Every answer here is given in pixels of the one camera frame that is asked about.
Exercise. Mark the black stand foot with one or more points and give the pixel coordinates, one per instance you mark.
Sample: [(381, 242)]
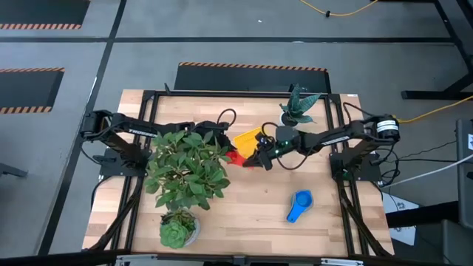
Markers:
[(11, 170)]

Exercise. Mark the black hazard-striped floor mat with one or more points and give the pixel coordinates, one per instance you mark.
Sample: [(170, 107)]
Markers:
[(26, 88), (251, 79), (37, 11)]

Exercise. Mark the grey metal bracket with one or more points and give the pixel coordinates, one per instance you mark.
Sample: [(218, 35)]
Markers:
[(133, 260), (340, 262)]

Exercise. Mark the black stand foot bar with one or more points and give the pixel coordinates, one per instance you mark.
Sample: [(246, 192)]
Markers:
[(425, 215)]

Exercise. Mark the succulent in grey pot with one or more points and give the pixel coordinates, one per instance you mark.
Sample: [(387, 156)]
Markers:
[(173, 234)]

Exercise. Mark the black aluminium table frame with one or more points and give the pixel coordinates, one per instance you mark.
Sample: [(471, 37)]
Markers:
[(258, 94)]

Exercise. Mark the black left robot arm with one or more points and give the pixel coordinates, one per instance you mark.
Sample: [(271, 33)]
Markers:
[(142, 132)]

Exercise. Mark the grey cabinet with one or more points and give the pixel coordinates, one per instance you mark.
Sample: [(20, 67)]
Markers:
[(465, 177)]

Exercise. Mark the leafy plant in white pot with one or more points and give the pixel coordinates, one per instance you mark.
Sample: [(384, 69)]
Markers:
[(184, 170)]

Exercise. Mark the large light blue measuring cup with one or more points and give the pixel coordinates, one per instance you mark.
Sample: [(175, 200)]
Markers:
[(310, 202)]

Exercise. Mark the white paper sheet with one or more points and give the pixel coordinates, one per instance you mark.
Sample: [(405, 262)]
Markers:
[(404, 236)]

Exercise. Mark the yellow plastic basket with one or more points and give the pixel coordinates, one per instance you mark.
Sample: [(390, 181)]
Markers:
[(245, 144)]

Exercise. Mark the black desk leg frame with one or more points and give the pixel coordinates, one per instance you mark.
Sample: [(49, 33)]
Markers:
[(436, 95)]

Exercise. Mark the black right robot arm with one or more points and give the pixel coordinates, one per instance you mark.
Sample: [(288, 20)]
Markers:
[(332, 139)]

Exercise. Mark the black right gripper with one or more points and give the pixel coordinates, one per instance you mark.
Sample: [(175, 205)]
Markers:
[(286, 138)]

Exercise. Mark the snake plant in white pot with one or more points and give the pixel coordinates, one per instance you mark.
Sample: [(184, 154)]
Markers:
[(297, 107)]

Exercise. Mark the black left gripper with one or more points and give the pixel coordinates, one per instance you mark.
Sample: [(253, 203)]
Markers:
[(216, 127)]

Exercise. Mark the red measuring cup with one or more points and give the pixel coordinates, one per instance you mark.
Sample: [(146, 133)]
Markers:
[(236, 158)]

